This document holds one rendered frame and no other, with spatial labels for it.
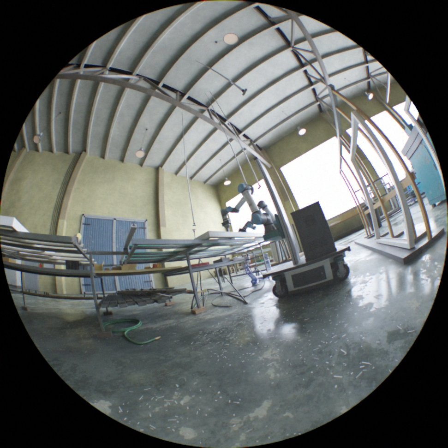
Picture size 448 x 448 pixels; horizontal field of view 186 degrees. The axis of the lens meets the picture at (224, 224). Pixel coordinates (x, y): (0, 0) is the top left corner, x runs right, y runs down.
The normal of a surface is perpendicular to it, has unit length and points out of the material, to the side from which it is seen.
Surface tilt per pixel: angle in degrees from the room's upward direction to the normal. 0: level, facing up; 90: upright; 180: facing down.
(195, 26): 180
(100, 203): 90
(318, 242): 90
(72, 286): 90
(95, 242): 90
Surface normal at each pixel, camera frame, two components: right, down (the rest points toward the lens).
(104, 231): 0.69, -0.37
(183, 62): 0.23, 0.92
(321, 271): -0.58, -0.12
